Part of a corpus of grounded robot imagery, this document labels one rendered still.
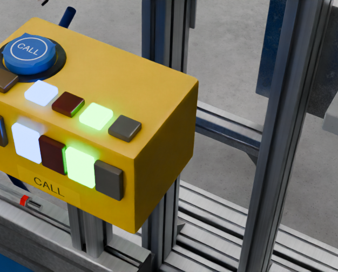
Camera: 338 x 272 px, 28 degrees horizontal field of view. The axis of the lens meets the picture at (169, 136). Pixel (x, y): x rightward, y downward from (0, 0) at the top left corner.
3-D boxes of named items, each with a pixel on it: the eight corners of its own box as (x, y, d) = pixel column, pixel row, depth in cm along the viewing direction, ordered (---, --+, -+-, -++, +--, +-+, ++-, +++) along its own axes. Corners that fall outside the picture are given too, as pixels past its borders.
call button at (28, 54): (67, 59, 54) (65, 41, 53) (36, 87, 51) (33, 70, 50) (26, 42, 55) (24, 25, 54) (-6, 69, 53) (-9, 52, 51)
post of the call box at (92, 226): (113, 237, 67) (109, 153, 58) (97, 259, 65) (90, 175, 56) (88, 225, 68) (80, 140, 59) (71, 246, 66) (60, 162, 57)
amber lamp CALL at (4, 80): (19, 81, 51) (18, 75, 51) (4, 94, 50) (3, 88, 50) (0, 73, 52) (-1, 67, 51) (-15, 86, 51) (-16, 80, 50)
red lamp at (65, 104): (86, 104, 50) (85, 98, 49) (71, 119, 48) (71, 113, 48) (65, 95, 50) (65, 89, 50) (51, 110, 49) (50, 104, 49)
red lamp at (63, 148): (69, 171, 51) (66, 144, 49) (65, 177, 51) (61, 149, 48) (46, 160, 52) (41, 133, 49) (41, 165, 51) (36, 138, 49)
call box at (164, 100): (194, 167, 59) (202, 75, 52) (135, 249, 53) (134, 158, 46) (45, 103, 65) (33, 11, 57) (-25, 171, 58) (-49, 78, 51)
